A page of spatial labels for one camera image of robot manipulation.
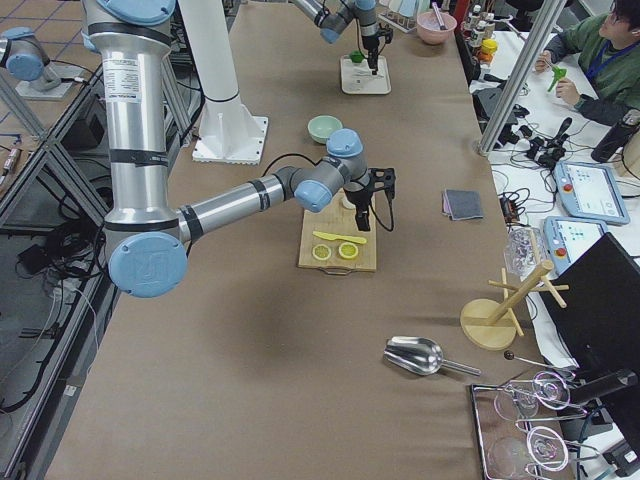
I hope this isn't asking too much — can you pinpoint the lower lemon half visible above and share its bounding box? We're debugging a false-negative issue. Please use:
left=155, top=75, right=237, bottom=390
left=311, top=244, right=332, bottom=261

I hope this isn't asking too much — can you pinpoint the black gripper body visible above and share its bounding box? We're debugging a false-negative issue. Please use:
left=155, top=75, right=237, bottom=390
left=361, top=30, right=379, bottom=56
left=343, top=169, right=376, bottom=213

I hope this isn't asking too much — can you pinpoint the metal scoop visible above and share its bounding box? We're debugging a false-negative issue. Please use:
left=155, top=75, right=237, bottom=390
left=383, top=336, right=482, bottom=376

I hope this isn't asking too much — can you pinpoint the mint green bowl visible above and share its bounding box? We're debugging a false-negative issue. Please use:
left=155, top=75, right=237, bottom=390
left=307, top=115, right=343, bottom=144

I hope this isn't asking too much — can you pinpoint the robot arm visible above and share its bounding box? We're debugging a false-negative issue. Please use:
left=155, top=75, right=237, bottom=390
left=83, top=1, right=374, bottom=298
left=292, top=0, right=384, bottom=75

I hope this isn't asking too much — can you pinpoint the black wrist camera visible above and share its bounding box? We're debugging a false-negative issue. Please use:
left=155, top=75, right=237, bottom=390
left=377, top=22, right=394, bottom=45
left=369, top=168, right=396, bottom=201

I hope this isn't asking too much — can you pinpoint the beige rabbit tray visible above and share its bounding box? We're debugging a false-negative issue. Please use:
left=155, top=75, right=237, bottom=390
left=340, top=55, right=391, bottom=95

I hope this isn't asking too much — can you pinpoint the teach pendant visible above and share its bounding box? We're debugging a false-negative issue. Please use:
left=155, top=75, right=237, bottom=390
left=553, top=160, right=631, bottom=225
left=543, top=216, right=608, bottom=275

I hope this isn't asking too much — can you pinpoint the yellow plastic knife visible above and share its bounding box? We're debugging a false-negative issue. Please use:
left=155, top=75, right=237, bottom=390
left=312, top=230, right=368, bottom=245

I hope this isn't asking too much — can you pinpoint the bamboo cutting board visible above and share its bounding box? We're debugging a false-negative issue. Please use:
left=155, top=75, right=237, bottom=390
left=297, top=190, right=377, bottom=274

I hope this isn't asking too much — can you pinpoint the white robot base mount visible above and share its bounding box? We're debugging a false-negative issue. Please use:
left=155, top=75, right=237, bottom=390
left=179, top=0, right=268, bottom=165

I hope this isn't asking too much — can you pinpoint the lemon half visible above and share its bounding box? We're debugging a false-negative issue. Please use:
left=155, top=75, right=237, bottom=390
left=338, top=241, right=359, bottom=260
left=311, top=244, right=332, bottom=261

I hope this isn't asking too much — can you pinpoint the black monitor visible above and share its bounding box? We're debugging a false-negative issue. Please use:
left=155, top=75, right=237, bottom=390
left=541, top=233, right=639, bottom=450

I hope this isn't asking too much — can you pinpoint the seated person green jacket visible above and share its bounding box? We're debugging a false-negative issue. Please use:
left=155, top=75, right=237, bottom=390
left=535, top=0, right=639, bottom=126

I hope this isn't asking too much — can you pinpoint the upper lemon half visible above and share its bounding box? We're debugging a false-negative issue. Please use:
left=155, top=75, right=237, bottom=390
left=338, top=241, right=359, bottom=260

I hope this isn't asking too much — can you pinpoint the pink bowl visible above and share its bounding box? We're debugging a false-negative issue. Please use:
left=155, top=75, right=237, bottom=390
left=416, top=11, right=457, bottom=45

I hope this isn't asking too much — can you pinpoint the wire glass rack tray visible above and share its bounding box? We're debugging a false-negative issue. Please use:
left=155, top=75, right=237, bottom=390
left=469, top=367, right=613, bottom=479

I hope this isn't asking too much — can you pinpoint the upper teach pendant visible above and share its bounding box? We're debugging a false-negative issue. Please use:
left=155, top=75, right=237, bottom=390
left=553, top=160, right=631, bottom=225

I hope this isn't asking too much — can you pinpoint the lower teach pendant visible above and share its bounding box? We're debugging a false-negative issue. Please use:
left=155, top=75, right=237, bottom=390
left=543, top=216, right=608, bottom=275

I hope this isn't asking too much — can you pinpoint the wooden mug tree stand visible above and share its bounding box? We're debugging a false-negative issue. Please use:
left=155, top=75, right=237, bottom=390
left=460, top=260, right=570, bottom=351

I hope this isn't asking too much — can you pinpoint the black water bottle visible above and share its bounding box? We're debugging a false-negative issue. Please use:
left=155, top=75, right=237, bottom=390
left=591, top=109, right=639, bottom=163

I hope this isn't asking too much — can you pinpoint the grey folded cloth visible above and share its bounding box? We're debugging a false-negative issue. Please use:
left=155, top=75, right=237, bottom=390
left=442, top=189, right=484, bottom=221

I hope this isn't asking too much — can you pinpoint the green lime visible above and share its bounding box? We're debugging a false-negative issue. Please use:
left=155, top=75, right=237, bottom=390
left=349, top=50, right=365, bottom=64

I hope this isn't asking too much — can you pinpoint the aluminium frame post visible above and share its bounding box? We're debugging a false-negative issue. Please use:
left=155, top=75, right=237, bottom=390
left=477, top=0, right=566, bottom=157

